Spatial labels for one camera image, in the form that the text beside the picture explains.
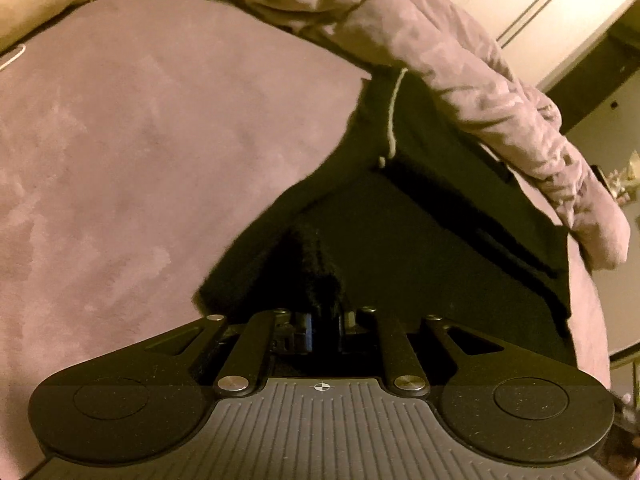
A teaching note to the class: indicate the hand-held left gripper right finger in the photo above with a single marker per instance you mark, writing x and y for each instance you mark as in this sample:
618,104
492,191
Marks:
350,330

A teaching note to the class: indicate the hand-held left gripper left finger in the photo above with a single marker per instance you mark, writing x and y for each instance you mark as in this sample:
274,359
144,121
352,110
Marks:
295,335

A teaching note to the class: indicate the black knit sweater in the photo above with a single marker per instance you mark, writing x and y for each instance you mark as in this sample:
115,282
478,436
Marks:
425,240

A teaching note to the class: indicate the purple bed sheet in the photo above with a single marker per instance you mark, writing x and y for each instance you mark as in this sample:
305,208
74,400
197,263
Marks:
125,160

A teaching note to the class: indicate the small table ornament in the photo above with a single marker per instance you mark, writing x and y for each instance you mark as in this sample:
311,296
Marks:
622,180

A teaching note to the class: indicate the purple duvet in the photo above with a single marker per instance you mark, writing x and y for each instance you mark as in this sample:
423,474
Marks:
450,60

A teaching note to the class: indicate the white wardrobe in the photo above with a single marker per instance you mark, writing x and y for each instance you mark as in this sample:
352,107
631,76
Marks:
525,0

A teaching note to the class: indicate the cream long pillow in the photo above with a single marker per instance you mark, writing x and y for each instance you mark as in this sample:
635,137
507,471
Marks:
50,0

